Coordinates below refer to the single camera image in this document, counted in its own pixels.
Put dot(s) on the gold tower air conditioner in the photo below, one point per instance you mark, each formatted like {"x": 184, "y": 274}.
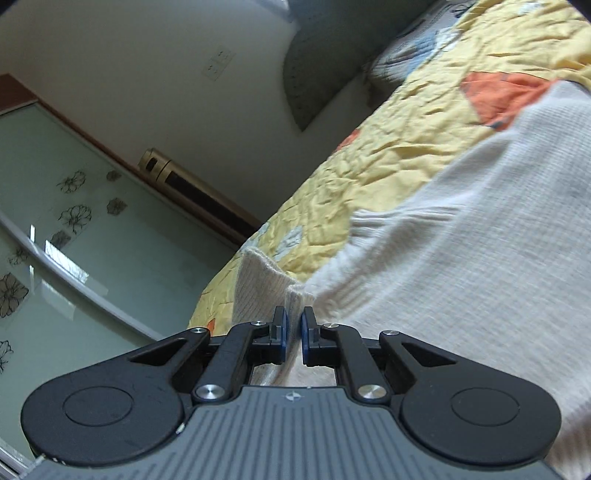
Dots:
{"x": 194, "y": 194}

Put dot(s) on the grey padded headboard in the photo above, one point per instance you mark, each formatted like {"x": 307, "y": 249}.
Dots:
{"x": 318, "y": 78}

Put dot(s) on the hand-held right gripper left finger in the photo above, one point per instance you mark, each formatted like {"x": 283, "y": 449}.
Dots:
{"x": 282, "y": 339}

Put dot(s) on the yellow patchwork quilt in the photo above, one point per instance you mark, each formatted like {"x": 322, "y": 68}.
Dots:
{"x": 415, "y": 152}

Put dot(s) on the printed pillow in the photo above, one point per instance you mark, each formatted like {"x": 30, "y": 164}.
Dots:
{"x": 415, "y": 50}

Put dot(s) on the white knit sweater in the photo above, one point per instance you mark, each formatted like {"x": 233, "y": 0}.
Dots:
{"x": 485, "y": 254}

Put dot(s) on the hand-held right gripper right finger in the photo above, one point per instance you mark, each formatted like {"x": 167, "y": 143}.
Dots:
{"x": 305, "y": 339}

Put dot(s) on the flowered glass wardrobe door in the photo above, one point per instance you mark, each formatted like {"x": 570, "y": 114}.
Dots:
{"x": 115, "y": 230}

